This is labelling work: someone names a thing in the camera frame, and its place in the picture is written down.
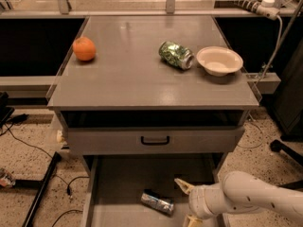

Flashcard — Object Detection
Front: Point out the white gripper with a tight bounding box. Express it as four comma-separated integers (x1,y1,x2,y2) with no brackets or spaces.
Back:
174,178,225,227

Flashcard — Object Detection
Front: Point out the silver redbull can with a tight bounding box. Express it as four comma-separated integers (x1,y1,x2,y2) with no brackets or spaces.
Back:
141,189,174,215

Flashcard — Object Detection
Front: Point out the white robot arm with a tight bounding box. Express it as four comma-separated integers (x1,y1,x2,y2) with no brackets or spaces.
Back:
174,171,303,227

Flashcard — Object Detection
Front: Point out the grey top drawer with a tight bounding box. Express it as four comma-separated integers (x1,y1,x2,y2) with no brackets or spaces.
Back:
66,126,244,155

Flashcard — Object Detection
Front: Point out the grey open middle drawer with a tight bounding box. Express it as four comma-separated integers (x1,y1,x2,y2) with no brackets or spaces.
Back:
80,154,216,227

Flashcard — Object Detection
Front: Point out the green soda can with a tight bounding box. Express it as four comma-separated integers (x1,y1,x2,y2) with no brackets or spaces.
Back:
158,41,194,70

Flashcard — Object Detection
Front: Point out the black chair base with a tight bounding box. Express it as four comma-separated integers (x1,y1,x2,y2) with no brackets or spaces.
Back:
270,140,303,190

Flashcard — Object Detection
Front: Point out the white paper bowl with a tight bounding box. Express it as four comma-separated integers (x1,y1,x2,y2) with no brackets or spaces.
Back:
196,46,243,77

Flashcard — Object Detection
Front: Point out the black floor stand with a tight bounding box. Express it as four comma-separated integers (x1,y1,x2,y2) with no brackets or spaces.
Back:
13,152,62,227

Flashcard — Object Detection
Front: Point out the crumpled wrapper on floor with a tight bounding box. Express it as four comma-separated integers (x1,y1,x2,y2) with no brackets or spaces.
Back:
0,168,15,187

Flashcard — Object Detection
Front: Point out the orange fruit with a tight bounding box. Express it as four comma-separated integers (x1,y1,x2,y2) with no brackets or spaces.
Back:
72,37,97,61

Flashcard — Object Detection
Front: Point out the white power strip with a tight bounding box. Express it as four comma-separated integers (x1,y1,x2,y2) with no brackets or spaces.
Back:
228,0,279,20

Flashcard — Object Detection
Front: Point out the black drawer handle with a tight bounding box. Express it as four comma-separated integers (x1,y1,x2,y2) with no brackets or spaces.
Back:
140,136,170,146

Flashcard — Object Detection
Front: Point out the black floor cable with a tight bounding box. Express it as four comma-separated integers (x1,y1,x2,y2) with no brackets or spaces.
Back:
0,120,90,227

